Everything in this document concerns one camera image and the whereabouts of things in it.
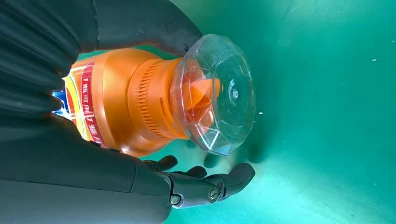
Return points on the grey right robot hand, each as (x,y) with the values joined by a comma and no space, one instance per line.
(62,170)

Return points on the green mat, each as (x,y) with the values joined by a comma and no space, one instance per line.
(325,108)

